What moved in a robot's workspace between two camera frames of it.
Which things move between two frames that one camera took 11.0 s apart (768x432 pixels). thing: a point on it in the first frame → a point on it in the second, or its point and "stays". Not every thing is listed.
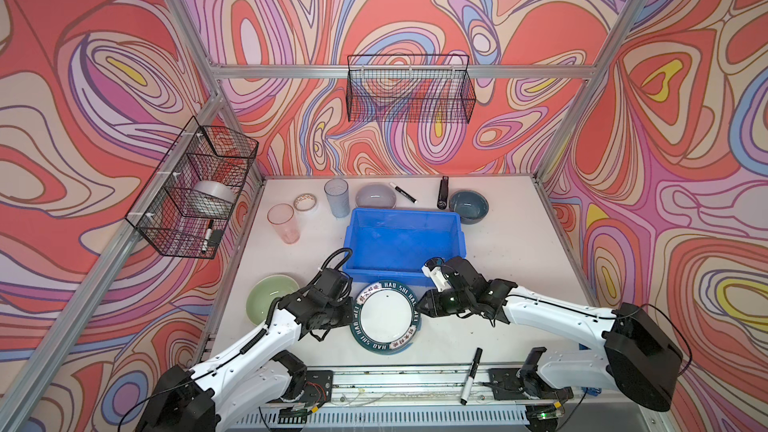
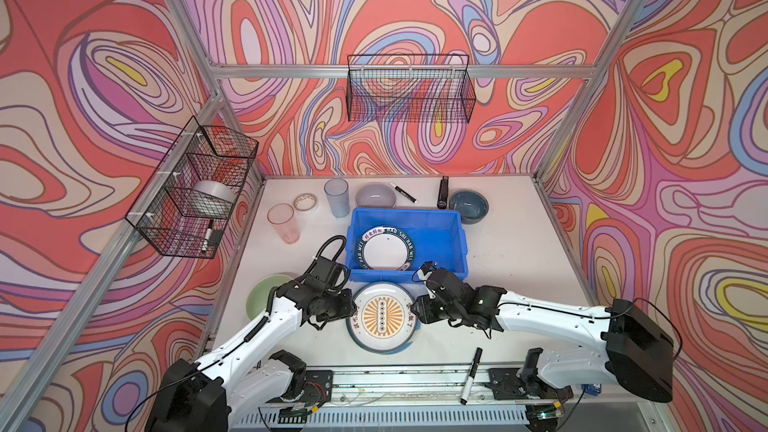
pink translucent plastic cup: [281, 216] stays
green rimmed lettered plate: [385, 317] → [386, 248]
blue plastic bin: [390, 247] stays
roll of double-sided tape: [305, 202] stays
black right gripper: [431, 299] → [423, 305]
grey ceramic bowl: [375, 195] stays
